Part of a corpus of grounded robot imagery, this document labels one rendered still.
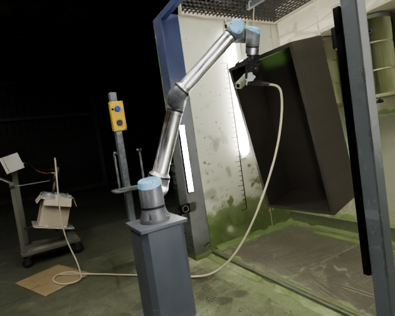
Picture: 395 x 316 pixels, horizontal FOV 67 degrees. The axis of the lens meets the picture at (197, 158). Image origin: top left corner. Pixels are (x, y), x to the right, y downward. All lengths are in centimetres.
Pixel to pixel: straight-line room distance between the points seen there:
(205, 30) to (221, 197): 164
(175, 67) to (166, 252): 168
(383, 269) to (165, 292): 123
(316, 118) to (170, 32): 154
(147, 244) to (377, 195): 124
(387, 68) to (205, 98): 161
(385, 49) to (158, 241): 248
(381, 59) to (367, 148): 218
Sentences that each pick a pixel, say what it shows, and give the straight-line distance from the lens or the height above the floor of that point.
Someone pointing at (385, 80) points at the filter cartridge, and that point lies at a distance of 312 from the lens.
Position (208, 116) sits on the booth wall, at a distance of 290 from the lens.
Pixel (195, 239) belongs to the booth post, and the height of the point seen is 20.
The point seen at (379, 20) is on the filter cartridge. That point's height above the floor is 191.
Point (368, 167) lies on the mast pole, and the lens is 102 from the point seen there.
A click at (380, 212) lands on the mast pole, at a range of 104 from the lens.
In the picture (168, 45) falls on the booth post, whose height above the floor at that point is 200.
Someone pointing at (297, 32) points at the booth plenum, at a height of 209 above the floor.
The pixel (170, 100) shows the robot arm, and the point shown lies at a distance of 190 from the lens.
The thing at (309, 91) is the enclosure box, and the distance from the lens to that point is 211.
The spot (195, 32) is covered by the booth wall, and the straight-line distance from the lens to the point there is 306.
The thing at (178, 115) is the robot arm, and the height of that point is 129.
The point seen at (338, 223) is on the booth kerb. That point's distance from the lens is 324.
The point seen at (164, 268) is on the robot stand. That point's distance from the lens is 188.
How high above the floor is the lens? 109
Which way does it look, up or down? 3 degrees down
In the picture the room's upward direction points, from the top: 8 degrees counter-clockwise
